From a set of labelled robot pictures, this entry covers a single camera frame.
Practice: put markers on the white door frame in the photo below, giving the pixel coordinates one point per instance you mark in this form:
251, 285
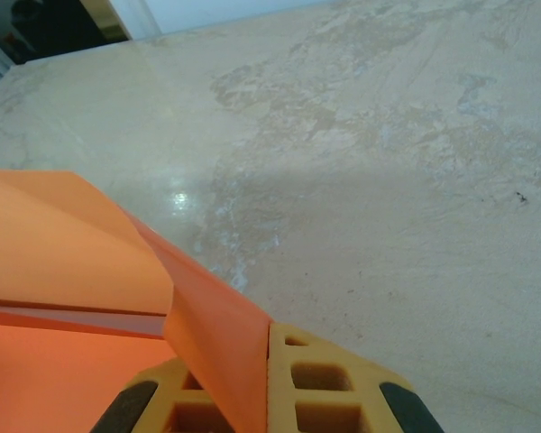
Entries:
131, 18

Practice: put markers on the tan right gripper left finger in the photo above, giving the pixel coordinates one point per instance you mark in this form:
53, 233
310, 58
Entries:
189, 415

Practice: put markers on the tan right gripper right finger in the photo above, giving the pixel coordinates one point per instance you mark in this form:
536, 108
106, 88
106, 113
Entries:
342, 397

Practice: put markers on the orange cloth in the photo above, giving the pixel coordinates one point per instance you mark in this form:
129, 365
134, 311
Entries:
72, 243

